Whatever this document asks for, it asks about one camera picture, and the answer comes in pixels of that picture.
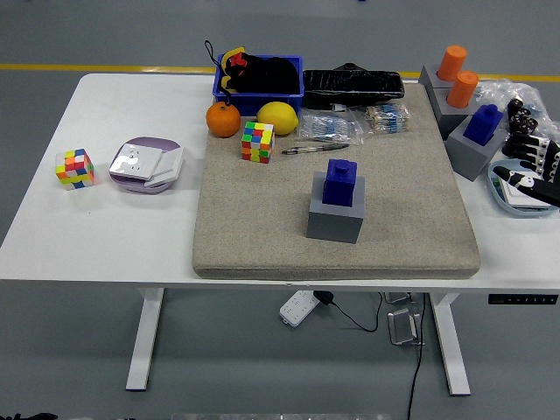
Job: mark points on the metal bracket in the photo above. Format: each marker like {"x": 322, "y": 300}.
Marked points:
{"x": 402, "y": 328}
{"x": 398, "y": 298}

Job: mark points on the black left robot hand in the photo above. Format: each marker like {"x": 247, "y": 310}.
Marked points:
{"x": 26, "y": 417}

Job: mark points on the black table control panel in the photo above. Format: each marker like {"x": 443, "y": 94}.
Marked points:
{"x": 522, "y": 299}

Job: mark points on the white wall socket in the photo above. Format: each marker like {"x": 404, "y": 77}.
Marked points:
{"x": 133, "y": 161}

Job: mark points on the blue block seal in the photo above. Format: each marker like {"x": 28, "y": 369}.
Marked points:
{"x": 481, "y": 127}
{"x": 339, "y": 184}

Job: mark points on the bag of blue resistors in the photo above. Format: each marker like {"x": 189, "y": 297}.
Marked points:
{"x": 328, "y": 124}

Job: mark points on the bag of brown resistors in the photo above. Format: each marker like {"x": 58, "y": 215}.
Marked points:
{"x": 387, "y": 118}

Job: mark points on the purple plate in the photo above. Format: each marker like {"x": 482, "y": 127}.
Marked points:
{"x": 151, "y": 141}

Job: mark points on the black keyboard in plastic wrap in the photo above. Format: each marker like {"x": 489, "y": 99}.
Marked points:
{"x": 350, "y": 85}

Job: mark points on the dark brown knobs pile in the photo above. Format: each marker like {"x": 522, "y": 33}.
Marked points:
{"x": 520, "y": 120}

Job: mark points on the blue plastic bin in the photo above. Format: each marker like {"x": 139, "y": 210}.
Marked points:
{"x": 249, "y": 101}

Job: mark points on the light blue plate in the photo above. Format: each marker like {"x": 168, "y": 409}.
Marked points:
{"x": 509, "y": 163}

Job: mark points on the orange cylinder seal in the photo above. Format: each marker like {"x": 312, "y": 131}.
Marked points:
{"x": 451, "y": 63}
{"x": 461, "y": 89}

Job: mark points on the black cloth with yellow trim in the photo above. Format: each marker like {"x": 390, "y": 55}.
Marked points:
{"x": 267, "y": 74}

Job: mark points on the white wall switch panel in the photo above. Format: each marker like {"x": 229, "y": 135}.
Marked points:
{"x": 516, "y": 199}
{"x": 168, "y": 164}

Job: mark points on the yellow lemon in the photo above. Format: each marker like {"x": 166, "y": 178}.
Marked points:
{"x": 277, "y": 117}

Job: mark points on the black plug adapter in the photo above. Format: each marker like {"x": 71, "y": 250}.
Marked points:
{"x": 324, "y": 298}

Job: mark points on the clear ballpoint pen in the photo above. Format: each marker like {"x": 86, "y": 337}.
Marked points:
{"x": 315, "y": 149}

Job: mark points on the multicolour puzzle cube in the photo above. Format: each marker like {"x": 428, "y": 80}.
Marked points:
{"x": 258, "y": 142}
{"x": 74, "y": 168}

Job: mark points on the grey seal holder block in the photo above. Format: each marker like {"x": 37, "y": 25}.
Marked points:
{"x": 332, "y": 225}
{"x": 450, "y": 118}
{"x": 470, "y": 157}
{"x": 428, "y": 79}

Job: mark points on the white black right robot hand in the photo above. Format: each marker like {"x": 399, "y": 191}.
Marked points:
{"x": 549, "y": 157}

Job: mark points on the grey-brown fabric mat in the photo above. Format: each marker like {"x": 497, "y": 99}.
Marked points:
{"x": 262, "y": 219}

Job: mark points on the white power strip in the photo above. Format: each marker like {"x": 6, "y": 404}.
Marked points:
{"x": 297, "y": 308}

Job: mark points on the orange fruit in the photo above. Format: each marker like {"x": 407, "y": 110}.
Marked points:
{"x": 223, "y": 120}

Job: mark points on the white table leg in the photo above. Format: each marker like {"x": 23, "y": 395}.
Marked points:
{"x": 144, "y": 341}
{"x": 450, "y": 345}

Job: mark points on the clear plastic bag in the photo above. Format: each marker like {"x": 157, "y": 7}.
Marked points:
{"x": 542, "y": 100}

